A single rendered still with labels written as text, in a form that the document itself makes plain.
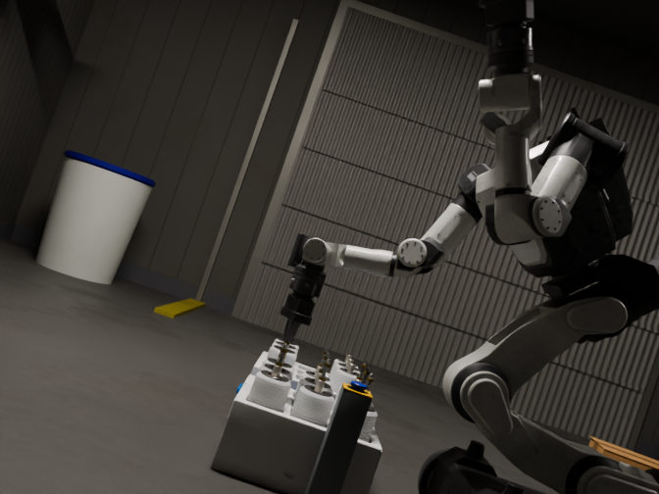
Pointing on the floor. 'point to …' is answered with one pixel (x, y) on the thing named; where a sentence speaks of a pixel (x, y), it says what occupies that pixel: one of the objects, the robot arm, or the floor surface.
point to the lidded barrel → (91, 218)
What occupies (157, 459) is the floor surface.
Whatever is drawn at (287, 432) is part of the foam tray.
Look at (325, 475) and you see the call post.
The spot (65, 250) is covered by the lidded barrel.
